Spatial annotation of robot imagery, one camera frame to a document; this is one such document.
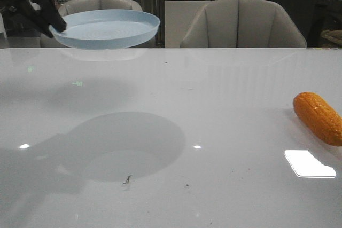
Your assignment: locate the light blue round plate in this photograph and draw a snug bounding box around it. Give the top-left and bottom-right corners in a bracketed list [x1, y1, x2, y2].
[49, 9, 160, 50]

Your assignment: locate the orange corn cob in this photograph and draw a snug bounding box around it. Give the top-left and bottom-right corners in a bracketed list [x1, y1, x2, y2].
[293, 92, 341, 147]

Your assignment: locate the beige chair right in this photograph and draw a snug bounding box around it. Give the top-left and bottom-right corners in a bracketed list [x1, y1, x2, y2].
[180, 0, 307, 48]

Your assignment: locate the beige chair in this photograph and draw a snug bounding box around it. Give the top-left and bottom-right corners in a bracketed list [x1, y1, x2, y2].
[180, 0, 307, 48]
[40, 0, 156, 48]

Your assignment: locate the beige chair left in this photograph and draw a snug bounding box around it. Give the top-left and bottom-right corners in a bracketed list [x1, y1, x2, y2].
[40, 0, 156, 48]

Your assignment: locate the white refrigerator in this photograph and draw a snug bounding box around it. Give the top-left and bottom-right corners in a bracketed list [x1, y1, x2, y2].
[164, 0, 214, 49]

